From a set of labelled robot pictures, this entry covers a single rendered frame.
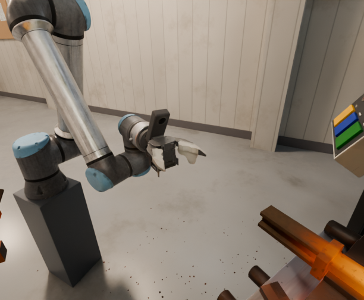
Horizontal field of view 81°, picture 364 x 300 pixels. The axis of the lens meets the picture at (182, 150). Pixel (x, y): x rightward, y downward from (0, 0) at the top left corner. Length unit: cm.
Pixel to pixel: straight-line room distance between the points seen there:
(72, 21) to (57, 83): 26
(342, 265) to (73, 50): 95
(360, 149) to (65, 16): 96
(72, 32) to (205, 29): 234
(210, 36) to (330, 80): 147
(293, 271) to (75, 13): 93
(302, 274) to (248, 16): 275
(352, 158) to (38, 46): 93
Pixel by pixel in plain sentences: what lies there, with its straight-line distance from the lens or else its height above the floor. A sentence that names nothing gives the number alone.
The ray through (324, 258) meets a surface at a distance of 34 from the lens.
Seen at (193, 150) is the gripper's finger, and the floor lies 100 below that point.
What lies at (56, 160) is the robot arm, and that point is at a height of 76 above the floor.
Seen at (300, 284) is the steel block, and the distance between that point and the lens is 43.
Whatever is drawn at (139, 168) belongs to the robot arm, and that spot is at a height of 85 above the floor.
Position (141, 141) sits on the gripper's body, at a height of 98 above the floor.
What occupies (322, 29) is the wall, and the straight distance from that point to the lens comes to 287.
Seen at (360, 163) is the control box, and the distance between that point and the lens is 72.
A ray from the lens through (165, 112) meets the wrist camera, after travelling 58.
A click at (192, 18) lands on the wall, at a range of 318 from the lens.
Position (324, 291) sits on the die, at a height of 99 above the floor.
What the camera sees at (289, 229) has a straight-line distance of 36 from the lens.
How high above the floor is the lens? 125
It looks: 27 degrees down
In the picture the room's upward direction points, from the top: 1 degrees counter-clockwise
